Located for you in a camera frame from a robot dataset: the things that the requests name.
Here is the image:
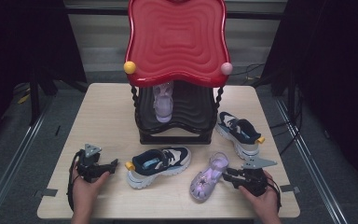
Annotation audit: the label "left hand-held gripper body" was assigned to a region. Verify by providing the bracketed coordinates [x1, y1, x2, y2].
[75, 143, 110, 184]

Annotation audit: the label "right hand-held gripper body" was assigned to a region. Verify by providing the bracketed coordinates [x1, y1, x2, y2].
[235, 156, 279, 198]

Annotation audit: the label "purple sandal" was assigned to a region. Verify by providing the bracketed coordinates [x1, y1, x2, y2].
[152, 81, 175, 124]
[188, 151, 230, 203]

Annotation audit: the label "navy and white sneaker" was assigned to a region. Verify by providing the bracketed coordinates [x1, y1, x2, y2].
[124, 146, 193, 190]
[215, 110, 266, 162]

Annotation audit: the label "red and black shoe rack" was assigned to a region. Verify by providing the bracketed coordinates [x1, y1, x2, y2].
[123, 0, 233, 146]

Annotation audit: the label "person's right hand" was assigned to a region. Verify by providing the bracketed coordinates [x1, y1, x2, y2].
[238, 170, 282, 218]

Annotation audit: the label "person's left hand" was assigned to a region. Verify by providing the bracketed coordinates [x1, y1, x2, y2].
[71, 165, 112, 216]

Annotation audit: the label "grey tape strip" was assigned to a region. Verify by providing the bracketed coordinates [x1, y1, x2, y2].
[34, 188, 59, 198]
[279, 184, 301, 194]

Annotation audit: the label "black metal stand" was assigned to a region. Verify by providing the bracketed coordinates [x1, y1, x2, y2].
[28, 69, 60, 126]

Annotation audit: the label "black curtain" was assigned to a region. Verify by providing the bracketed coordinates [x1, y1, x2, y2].
[0, 0, 89, 153]
[259, 0, 358, 195]

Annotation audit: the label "right hand-held gripper cable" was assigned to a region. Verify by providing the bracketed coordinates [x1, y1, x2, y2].
[265, 176, 282, 211]

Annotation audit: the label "hand-held gripper cable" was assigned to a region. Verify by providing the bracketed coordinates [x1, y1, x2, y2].
[265, 176, 282, 211]
[66, 148, 87, 213]

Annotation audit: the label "left hand-held gripper cable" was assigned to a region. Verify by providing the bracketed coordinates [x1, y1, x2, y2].
[66, 148, 87, 213]

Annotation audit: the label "metal floor rail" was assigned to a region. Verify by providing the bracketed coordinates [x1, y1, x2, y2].
[273, 98, 350, 224]
[0, 99, 56, 224]

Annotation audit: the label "black floor cables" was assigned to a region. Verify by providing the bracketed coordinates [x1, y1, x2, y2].
[229, 63, 304, 157]

